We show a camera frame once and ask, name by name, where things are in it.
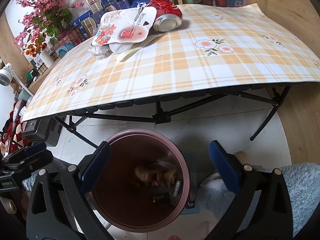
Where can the clear plastic bag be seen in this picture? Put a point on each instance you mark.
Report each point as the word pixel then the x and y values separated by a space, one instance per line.
pixel 100 52

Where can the floral white snack bag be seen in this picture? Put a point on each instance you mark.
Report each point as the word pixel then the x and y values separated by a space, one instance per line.
pixel 125 26

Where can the white cylindrical vase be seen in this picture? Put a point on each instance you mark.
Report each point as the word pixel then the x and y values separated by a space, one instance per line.
pixel 46 58

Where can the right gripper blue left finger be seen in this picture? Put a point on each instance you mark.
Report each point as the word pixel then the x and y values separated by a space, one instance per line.
pixel 92 165

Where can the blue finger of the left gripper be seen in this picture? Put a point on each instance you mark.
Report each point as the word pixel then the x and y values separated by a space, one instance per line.
pixel 20 160
pixel 26 152

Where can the dark red trash bin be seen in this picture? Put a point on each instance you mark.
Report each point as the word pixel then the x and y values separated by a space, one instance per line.
pixel 118 196

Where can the orange flowers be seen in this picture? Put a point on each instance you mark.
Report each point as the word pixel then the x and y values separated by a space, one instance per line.
pixel 35 48

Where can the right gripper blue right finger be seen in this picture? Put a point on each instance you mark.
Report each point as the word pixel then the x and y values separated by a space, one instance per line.
pixel 223 166

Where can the crushed red soda can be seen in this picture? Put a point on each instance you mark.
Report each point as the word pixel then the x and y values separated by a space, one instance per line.
pixel 168 17

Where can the yellow plaid tablecloth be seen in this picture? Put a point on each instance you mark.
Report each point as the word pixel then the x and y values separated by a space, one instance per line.
pixel 215 47

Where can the white desk fan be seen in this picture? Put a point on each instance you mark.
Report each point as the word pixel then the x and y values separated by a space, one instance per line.
pixel 7 74

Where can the pink cherry blossom bouquet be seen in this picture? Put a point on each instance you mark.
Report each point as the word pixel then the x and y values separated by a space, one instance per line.
pixel 47 18

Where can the woven plaid basket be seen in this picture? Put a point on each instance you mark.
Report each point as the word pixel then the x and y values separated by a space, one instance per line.
pixel 70 41

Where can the black folding table frame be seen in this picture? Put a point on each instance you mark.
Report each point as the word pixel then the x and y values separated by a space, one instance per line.
pixel 273 94

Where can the light blue fluffy robe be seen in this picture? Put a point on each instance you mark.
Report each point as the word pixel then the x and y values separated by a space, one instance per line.
pixel 250 202

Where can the brown paper wrapper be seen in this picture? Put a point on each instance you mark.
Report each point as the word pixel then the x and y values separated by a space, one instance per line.
pixel 158 177

